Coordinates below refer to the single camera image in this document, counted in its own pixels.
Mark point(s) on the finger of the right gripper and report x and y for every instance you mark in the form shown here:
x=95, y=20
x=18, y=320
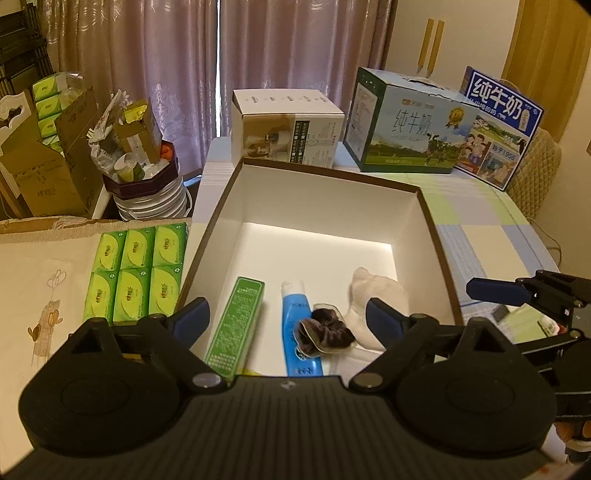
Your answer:
x=498, y=291

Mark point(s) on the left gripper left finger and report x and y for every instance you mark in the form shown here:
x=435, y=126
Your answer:
x=186, y=325

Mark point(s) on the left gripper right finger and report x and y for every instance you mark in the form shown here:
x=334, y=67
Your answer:
x=389, y=325

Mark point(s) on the white sock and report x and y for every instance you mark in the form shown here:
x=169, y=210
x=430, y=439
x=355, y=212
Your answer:
x=364, y=286

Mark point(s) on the green white medicine box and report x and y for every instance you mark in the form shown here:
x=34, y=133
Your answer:
x=230, y=344

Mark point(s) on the dark velvet scrunchie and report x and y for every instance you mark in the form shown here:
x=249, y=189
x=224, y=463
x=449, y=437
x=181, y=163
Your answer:
x=323, y=332

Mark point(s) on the blue white cream tube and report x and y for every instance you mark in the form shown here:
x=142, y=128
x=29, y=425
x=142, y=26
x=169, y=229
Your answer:
x=295, y=310

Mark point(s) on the long white ointment box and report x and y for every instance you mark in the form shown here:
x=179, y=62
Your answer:
x=524, y=324

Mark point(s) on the person's right hand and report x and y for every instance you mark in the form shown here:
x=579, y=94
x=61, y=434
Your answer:
x=567, y=431

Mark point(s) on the green tissue pack bundle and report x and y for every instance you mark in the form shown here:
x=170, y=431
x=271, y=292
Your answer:
x=136, y=272

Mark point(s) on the quilted beige chair back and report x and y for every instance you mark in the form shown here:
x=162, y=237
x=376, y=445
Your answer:
x=531, y=183

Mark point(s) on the dark red trash bin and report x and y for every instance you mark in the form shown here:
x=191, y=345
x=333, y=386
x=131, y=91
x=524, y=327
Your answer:
x=140, y=169

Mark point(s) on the brown cardboard box white inside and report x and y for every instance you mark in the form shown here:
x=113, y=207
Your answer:
x=276, y=222

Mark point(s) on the cream cartoon blanket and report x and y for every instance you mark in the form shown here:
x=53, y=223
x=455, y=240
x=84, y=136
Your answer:
x=46, y=264

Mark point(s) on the blue cartoon milk carton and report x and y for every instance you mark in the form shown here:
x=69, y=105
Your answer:
x=502, y=131

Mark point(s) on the brown cardboard carton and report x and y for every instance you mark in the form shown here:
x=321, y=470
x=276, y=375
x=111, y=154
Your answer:
x=54, y=183

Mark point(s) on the green cow milk carton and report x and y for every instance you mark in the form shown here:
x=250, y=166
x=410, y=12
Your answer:
x=406, y=124

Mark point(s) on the white product box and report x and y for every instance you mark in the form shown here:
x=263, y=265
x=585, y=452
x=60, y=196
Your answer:
x=300, y=126

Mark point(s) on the stacked green tissue packs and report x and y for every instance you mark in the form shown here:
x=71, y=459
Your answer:
x=52, y=95

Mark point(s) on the mauve curtain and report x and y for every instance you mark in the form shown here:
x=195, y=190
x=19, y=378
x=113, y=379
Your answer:
x=187, y=57

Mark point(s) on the wooden wardrobe handles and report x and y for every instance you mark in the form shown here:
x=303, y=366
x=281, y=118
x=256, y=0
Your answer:
x=430, y=47

